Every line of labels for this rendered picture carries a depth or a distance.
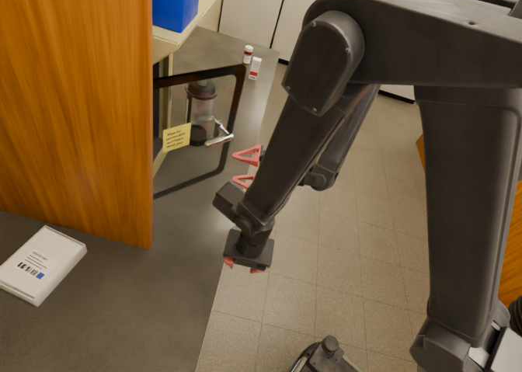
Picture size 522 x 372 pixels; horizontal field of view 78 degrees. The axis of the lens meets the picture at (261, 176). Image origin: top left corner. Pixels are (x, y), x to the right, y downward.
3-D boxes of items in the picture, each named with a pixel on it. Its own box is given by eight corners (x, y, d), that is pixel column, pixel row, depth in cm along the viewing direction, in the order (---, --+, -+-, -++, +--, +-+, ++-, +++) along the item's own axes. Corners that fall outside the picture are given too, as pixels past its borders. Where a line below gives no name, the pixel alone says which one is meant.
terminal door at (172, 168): (133, 205, 91) (124, 83, 63) (222, 171, 108) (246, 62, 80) (134, 207, 91) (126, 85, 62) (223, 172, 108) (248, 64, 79)
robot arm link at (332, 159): (405, 26, 72) (405, 42, 81) (381, 19, 74) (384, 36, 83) (322, 196, 81) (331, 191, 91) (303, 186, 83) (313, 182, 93)
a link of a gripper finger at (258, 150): (234, 140, 87) (269, 144, 87) (234, 158, 92) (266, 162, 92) (230, 158, 82) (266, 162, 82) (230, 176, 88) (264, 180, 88)
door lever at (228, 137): (196, 139, 87) (196, 131, 85) (224, 130, 92) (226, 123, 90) (207, 151, 85) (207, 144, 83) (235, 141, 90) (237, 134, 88)
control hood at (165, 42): (116, 76, 60) (110, 22, 53) (175, 16, 83) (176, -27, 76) (175, 94, 61) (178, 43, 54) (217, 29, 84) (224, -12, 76)
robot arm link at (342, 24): (374, 57, 18) (451, -12, 22) (297, -2, 19) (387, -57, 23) (248, 244, 56) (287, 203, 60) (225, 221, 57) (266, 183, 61)
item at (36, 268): (-7, 285, 74) (-13, 277, 71) (48, 232, 85) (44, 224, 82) (38, 307, 73) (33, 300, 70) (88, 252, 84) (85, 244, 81)
